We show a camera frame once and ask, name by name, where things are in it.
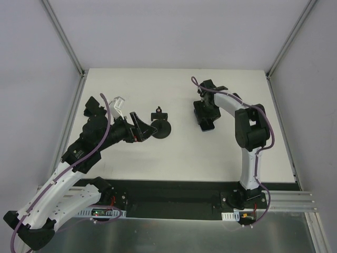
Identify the black smartphone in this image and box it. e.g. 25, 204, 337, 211
200, 122, 215, 132

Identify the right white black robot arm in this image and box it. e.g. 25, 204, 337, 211
191, 77, 274, 210

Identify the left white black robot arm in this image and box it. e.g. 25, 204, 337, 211
3, 112, 157, 252

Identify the black round-base phone stand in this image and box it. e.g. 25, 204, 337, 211
151, 106, 172, 139

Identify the black folding phone stand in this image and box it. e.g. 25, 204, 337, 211
83, 96, 107, 118

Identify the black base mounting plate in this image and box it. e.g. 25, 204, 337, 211
49, 177, 302, 221

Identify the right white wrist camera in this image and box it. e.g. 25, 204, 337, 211
197, 89, 206, 98

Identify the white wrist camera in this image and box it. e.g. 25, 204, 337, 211
109, 96, 125, 119
197, 89, 206, 98

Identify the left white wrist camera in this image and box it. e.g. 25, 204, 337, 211
109, 96, 125, 119

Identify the left white slotted cable duct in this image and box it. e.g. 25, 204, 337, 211
74, 207, 126, 219

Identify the white slotted cable duct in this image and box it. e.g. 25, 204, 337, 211
221, 211, 240, 222
74, 207, 126, 219

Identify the right white slotted cable duct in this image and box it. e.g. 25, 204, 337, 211
221, 211, 240, 222

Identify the front aluminium rail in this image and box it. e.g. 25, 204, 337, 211
34, 185, 316, 212

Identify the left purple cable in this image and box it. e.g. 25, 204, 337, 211
9, 92, 123, 251

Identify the left aluminium frame post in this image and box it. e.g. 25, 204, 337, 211
39, 0, 86, 77

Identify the aluminium frame post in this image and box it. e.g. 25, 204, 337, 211
266, 0, 319, 80
39, 0, 86, 77

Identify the right aluminium frame post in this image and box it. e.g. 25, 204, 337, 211
266, 0, 319, 80

